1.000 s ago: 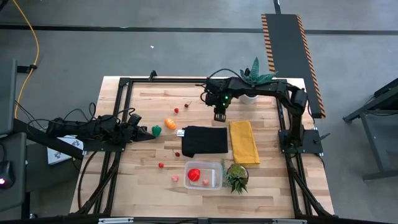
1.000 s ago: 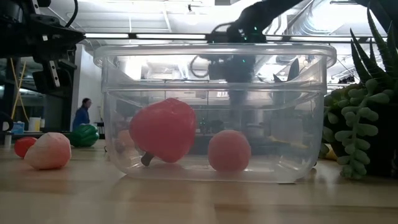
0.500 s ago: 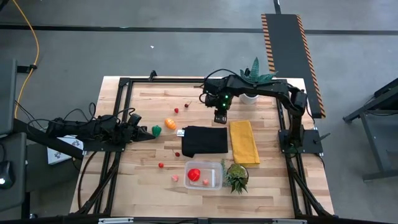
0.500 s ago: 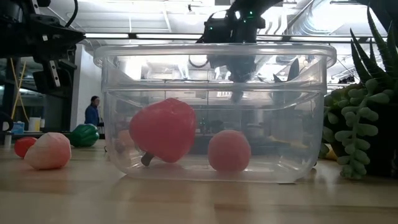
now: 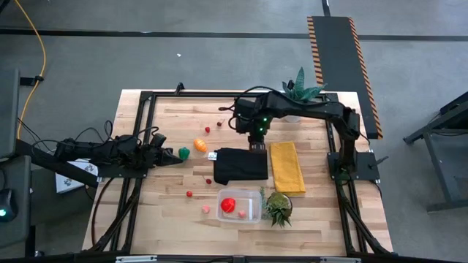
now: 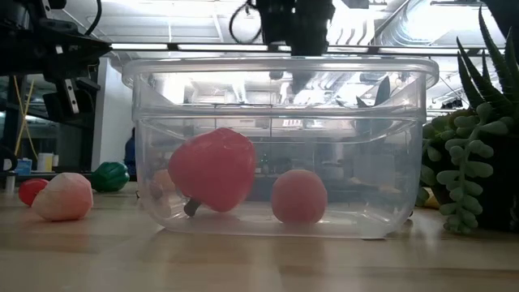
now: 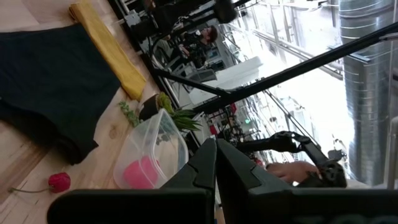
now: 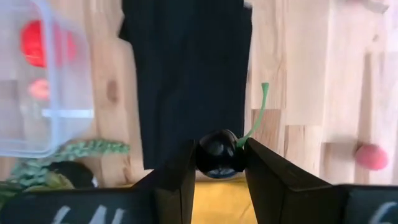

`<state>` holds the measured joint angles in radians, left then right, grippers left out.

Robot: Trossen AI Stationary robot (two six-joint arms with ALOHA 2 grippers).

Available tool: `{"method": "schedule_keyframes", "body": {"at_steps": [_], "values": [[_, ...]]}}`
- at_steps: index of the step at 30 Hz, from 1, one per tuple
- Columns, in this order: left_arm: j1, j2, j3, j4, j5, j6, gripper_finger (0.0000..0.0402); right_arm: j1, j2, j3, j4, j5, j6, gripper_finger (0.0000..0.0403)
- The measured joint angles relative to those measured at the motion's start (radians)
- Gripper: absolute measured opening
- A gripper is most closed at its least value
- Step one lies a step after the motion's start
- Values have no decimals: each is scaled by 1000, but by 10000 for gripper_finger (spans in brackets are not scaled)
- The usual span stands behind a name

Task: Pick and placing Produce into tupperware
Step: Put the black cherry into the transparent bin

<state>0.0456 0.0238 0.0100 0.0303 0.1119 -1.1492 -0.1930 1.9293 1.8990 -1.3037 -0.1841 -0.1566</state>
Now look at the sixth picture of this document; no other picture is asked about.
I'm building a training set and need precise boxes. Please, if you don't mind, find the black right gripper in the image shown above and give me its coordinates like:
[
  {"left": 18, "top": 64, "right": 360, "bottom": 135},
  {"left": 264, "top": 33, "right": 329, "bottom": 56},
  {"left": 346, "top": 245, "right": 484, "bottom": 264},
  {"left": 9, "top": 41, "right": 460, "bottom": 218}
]
[{"left": 255, "top": 0, "right": 336, "bottom": 95}]

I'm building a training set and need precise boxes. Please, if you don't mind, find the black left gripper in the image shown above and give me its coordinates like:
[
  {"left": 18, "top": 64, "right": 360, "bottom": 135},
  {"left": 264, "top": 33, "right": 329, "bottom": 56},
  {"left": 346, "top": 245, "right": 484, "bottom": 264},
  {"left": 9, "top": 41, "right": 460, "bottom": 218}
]
[{"left": 0, "top": 24, "right": 113, "bottom": 78}]

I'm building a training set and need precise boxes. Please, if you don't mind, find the clear plastic tupperware container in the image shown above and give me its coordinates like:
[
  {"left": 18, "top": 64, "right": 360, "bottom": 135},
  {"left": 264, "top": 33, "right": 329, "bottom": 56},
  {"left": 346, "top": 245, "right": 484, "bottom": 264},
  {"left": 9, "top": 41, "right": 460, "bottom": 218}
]
[{"left": 121, "top": 55, "right": 440, "bottom": 239}]

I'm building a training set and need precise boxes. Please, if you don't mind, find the pink toy peach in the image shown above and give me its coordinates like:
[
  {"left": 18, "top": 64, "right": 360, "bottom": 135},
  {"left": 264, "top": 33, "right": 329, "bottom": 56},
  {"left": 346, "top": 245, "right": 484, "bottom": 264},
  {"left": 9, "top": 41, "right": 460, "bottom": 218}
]
[
  {"left": 270, "top": 169, "right": 328, "bottom": 225},
  {"left": 31, "top": 172, "right": 94, "bottom": 222}
]

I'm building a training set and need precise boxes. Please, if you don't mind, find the red toy bell pepper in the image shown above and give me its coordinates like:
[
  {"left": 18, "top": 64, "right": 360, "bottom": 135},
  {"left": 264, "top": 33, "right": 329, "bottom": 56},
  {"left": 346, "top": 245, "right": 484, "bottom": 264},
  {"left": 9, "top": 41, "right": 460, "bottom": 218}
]
[{"left": 167, "top": 127, "right": 258, "bottom": 218}]

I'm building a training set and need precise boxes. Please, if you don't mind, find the green toy bell pepper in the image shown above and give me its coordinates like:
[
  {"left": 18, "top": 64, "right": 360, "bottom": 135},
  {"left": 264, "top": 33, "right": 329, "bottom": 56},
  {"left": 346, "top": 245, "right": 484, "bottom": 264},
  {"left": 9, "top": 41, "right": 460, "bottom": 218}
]
[{"left": 89, "top": 161, "right": 131, "bottom": 193}]

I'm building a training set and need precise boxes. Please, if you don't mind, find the red toy cherry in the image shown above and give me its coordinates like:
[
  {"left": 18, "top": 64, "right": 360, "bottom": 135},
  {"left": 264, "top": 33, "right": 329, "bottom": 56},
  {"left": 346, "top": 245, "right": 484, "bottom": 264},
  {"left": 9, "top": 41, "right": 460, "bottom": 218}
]
[{"left": 18, "top": 178, "right": 50, "bottom": 207}]

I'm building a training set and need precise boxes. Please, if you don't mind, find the snake plant in white pot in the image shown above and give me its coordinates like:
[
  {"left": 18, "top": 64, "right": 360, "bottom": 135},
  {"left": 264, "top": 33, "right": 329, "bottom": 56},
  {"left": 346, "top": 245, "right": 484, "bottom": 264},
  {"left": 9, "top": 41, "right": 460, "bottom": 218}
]
[{"left": 336, "top": 75, "right": 393, "bottom": 135}]

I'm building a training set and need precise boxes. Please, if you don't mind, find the person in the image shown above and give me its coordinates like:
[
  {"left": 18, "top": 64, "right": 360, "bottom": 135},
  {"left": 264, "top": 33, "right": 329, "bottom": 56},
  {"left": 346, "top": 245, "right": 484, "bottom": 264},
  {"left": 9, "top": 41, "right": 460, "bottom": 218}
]
[{"left": 123, "top": 127, "right": 137, "bottom": 175}]

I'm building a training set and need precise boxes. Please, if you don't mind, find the white cup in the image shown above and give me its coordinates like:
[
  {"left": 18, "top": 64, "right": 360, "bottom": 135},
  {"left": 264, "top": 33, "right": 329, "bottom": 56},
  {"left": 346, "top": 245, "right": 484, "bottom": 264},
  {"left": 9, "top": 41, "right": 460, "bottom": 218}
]
[{"left": 36, "top": 152, "right": 54, "bottom": 172}]

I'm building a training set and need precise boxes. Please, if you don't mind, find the blue box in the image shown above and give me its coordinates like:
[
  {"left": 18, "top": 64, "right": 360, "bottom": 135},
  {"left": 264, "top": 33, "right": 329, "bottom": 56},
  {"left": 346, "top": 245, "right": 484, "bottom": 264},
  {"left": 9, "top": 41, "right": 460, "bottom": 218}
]
[{"left": 15, "top": 158, "right": 33, "bottom": 176}]

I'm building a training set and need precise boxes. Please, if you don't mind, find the yellow folded cloth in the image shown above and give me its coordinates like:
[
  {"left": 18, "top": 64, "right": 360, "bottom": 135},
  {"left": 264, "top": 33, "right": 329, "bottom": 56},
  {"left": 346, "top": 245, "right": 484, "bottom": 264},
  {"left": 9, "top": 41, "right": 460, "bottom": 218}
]
[{"left": 421, "top": 187, "right": 441, "bottom": 210}]

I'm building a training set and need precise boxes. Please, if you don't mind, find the succulent plant in dark pot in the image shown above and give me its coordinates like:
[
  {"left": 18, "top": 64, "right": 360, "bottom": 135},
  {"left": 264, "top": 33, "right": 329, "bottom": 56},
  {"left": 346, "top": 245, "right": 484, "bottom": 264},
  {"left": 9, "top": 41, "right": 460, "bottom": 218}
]
[{"left": 415, "top": 6, "right": 519, "bottom": 235}]

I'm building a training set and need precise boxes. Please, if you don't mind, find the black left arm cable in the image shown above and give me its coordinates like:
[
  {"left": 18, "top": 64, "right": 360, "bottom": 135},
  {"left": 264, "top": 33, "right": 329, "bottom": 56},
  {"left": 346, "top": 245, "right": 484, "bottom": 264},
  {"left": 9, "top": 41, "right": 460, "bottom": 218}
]
[{"left": 83, "top": 0, "right": 102, "bottom": 37}]

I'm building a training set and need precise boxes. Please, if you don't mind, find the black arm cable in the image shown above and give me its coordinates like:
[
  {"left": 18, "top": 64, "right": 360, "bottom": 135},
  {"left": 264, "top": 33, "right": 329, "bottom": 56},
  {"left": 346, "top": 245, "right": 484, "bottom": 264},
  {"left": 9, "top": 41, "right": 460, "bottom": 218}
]
[
  {"left": 83, "top": 0, "right": 102, "bottom": 37},
  {"left": 229, "top": 0, "right": 264, "bottom": 45}
]

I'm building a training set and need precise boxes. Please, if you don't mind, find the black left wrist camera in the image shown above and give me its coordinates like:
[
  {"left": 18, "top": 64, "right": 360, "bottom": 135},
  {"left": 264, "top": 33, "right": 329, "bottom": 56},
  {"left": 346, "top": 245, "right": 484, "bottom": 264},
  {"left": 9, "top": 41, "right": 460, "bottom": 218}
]
[{"left": 42, "top": 75, "right": 101, "bottom": 127}]

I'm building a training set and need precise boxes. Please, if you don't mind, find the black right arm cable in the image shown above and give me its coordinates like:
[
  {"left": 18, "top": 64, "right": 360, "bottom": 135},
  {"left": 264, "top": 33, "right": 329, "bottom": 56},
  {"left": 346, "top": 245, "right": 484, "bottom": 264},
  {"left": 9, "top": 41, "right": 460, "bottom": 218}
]
[{"left": 229, "top": 0, "right": 264, "bottom": 45}]

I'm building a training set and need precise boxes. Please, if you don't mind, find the yellow cable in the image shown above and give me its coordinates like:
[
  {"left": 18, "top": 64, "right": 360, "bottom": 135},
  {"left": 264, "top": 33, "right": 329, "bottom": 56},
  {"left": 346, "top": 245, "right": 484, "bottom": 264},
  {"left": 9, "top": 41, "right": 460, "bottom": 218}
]
[{"left": 11, "top": 75, "right": 37, "bottom": 161}]

